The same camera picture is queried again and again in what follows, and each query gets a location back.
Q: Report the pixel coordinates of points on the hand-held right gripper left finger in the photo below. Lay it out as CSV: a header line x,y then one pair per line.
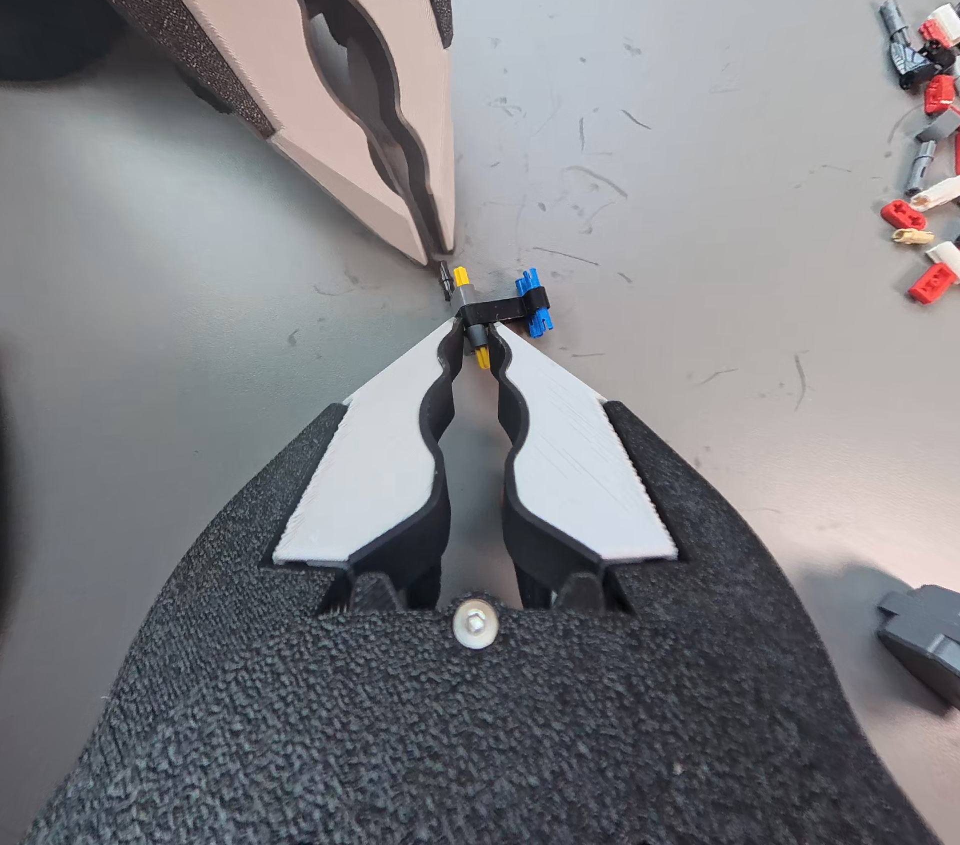
x,y
375,470

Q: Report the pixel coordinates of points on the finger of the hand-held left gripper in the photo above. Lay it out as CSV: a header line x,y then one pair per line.
x,y
409,80
255,35

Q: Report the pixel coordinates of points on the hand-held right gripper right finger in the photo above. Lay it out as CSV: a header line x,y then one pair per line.
x,y
585,485

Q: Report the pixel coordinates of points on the small toy brick assembly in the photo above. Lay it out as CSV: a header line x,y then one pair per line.
x,y
495,312

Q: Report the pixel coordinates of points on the small black connector pin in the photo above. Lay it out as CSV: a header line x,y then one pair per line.
x,y
445,280

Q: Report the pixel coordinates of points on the dark round object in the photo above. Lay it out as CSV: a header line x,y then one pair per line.
x,y
37,12

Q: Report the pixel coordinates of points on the dark grey plastic part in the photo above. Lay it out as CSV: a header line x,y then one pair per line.
x,y
930,642

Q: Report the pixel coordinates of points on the pile of red white bricks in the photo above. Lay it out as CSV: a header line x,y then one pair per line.
x,y
937,95

